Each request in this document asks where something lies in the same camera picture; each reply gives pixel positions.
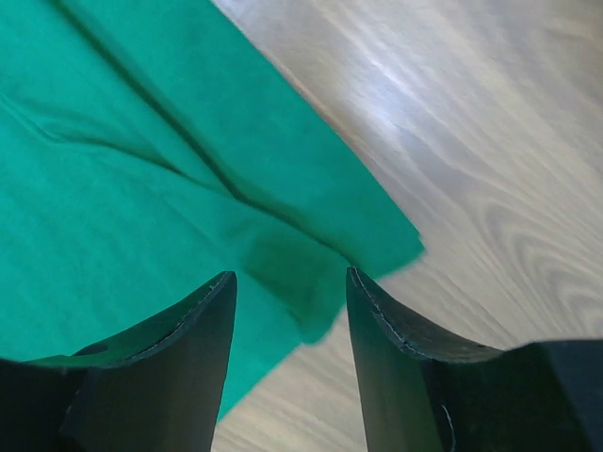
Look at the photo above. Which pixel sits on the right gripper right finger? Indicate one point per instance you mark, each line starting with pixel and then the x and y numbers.
pixel 425 388

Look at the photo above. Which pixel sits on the green t shirt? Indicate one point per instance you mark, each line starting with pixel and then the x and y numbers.
pixel 147 146

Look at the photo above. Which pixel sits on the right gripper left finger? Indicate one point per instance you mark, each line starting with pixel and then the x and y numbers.
pixel 156 386

